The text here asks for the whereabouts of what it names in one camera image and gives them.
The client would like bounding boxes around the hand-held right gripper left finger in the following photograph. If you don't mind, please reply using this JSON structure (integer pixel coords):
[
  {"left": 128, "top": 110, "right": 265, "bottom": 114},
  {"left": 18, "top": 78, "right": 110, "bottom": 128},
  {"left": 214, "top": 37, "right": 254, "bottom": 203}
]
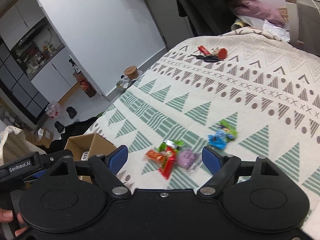
[{"left": 32, "top": 145, "right": 132, "bottom": 197}]

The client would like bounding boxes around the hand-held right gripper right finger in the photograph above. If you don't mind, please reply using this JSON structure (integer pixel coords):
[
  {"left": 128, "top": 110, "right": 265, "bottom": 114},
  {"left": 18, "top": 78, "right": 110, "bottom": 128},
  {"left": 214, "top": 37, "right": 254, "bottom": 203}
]
[{"left": 197, "top": 145, "right": 296, "bottom": 197}]

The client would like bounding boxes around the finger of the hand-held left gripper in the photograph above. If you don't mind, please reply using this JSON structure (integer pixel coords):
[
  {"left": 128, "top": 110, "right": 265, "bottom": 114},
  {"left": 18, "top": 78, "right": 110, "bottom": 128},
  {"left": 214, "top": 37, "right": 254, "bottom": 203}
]
[{"left": 24, "top": 150, "right": 73, "bottom": 183}]

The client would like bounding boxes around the blue candy packet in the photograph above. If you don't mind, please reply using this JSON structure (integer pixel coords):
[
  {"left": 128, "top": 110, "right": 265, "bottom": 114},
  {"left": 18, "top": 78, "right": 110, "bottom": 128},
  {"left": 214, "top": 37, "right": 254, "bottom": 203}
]
[{"left": 208, "top": 129, "right": 235, "bottom": 150}]

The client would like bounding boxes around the purple snack packet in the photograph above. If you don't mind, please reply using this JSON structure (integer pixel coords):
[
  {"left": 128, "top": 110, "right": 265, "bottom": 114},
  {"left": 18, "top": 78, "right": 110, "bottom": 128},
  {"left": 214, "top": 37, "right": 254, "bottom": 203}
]
[{"left": 176, "top": 149, "right": 200, "bottom": 172}]

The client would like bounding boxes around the orange snack packet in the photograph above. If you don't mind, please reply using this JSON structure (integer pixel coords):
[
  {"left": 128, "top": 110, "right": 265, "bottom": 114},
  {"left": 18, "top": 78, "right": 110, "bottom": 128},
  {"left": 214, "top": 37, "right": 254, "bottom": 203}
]
[{"left": 144, "top": 149, "right": 165, "bottom": 162}]

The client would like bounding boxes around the bright green candy packet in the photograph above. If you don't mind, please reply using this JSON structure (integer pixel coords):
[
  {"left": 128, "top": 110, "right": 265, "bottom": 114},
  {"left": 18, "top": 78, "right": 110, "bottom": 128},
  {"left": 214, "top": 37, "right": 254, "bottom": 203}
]
[{"left": 219, "top": 119, "right": 238, "bottom": 137}]

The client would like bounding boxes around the green snack packet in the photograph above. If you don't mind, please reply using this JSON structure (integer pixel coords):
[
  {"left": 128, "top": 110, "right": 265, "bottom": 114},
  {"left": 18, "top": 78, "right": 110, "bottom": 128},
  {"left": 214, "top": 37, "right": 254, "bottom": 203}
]
[{"left": 159, "top": 139, "right": 185, "bottom": 153}]

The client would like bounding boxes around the long red snack packet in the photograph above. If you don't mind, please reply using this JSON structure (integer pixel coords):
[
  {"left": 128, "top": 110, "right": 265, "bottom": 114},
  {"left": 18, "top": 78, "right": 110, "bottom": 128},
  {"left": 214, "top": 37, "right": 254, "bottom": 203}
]
[{"left": 159, "top": 146, "right": 178, "bottom": 180}]

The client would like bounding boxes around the person's left hand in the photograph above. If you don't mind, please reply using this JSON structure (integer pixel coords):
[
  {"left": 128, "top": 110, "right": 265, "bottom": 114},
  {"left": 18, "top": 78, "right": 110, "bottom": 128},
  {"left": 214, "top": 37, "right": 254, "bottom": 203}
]
[{"left": 0, "top": 209, "right": 27, "bottom": 239}]

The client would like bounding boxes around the small cardboard box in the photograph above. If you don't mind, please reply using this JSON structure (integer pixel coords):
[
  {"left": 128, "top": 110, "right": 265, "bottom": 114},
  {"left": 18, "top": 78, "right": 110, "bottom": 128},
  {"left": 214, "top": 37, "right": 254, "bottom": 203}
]
[{"left": 32, "top": 127, "right": 54, "bottom": 145}]

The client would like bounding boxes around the cream spotted cloth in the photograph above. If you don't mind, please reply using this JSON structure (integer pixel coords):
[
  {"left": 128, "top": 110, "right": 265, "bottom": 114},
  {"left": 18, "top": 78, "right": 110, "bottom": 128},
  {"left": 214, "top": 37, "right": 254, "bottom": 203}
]
[{"left": 0, "top": 125, "right": 33, "bottom": 165}]

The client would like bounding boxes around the black bag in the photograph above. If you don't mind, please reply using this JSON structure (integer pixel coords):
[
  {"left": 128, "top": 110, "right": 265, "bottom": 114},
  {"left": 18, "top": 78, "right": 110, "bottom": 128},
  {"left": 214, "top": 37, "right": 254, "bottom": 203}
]
[{"left": 61, "top": 116, "right": 99, "bottom": 143}]

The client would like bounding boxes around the pink plastic bag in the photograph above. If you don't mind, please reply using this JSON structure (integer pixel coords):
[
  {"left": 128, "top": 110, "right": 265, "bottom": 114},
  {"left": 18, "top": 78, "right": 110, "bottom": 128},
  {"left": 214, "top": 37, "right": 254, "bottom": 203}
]
[{"left": 45, "top": 101, "right": 63, "bottom": 119}]

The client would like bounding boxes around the patterned triangle print blanket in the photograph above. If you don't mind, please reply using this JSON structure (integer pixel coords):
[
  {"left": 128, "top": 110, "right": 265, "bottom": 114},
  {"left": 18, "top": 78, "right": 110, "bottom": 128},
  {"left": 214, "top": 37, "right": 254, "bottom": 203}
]
[{"left": 82, "top": 27, "right": 320, "bottom": 228}]

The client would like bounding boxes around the black glass sliding door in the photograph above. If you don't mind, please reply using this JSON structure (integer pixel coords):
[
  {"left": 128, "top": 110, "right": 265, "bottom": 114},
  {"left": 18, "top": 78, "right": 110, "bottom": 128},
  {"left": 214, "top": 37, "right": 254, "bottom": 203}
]
[{"left": 0, "top": 37, "right": 49, "bottom": 125}]

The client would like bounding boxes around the white kitchen cabinet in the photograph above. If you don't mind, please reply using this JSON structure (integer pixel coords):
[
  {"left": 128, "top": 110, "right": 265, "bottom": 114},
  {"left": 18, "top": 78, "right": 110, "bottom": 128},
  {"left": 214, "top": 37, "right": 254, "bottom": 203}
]
[{"left": 30, "top": 54, "right": 83, "bottom": 98}]

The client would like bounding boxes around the round container wooden lid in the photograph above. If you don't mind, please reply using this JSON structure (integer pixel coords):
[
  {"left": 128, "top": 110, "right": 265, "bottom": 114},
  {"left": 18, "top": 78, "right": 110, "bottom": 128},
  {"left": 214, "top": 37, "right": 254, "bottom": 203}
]
[{"left": 124, "top": 66, "right": 139, "bottom": 80}]

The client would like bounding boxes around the black spray bottle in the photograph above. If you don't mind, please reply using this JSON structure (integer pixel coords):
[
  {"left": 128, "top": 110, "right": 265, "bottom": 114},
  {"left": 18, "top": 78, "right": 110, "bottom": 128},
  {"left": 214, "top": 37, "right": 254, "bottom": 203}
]
[{"left": 69, "top": 58, "right": 81, "bottom": 75}]

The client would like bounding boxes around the key bunch with red tags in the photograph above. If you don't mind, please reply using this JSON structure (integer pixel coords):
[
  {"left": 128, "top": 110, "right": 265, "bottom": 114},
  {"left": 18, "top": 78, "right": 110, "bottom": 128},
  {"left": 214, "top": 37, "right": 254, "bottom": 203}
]
[{"left": 190, "top": 45, "right": 228, "bottom": 63}]

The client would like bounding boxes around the black range hood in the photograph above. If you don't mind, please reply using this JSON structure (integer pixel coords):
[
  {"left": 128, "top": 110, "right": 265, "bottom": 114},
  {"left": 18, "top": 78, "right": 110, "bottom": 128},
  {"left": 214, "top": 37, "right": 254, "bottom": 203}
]
[{"left": 11, "top": 21, "right": 49, "bottom": 53}]

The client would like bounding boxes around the yellow black cloth item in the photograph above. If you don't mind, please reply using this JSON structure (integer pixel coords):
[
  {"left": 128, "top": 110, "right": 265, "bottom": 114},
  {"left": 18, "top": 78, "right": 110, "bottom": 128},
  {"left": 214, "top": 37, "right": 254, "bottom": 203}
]
[{"left": 231, "top": 20, "right": 247, "bottom": 30}]

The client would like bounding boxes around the black office chair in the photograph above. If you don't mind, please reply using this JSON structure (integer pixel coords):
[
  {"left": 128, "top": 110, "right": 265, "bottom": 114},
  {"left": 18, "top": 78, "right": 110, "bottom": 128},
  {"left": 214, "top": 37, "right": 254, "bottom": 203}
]
[{"left": 175, "top": 0, "right": 235, "bottom": 38}]

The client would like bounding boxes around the pink clothing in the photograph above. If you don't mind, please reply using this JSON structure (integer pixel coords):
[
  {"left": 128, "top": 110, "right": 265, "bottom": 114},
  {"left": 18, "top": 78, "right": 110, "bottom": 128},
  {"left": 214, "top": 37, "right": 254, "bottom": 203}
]
[{"left": 230, "top": 0, "right": 285, "bottom": 28}]

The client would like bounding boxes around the grey door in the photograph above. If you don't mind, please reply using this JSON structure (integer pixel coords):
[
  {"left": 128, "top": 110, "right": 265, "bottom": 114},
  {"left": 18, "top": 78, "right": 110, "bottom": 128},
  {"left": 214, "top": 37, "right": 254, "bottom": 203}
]
[{"left": 136, "top": 0, "right": 198, "bottom": 48}]

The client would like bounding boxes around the wicker basket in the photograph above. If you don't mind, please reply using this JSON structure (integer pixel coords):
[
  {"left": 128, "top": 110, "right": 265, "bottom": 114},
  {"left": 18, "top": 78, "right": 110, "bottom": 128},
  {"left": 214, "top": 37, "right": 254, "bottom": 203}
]
[{"left": 277, "top": 7, "right": 290, "bottom": 24}]

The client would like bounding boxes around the grey desk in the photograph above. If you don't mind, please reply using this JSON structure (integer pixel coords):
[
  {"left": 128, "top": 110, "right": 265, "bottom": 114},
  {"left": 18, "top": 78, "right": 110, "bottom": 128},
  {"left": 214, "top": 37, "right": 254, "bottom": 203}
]
[{"left": 284, "top": 0, "right": 320, "bottom": 58}]

